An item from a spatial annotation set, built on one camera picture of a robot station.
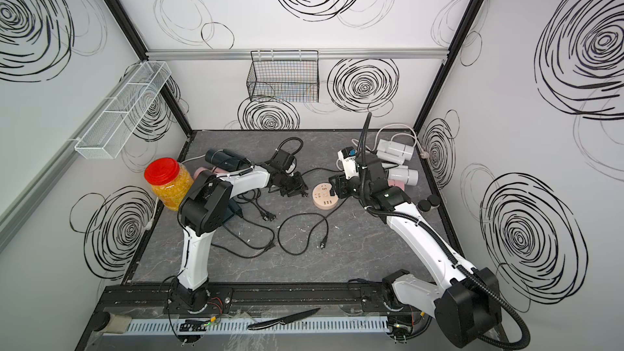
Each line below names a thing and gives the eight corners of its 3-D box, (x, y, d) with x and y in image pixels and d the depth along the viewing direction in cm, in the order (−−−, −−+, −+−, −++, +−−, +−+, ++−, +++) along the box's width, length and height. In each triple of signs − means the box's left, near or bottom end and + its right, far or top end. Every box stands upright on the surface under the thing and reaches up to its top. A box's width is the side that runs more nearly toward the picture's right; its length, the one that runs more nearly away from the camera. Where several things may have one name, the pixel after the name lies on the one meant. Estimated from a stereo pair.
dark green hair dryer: (206, 165, 109) (201, 156, 105) (220, 152, 115) (216, 143, 110) (237, 180, 104) (233, 172, 99) (250, 166, 109) (247, 157, 104)
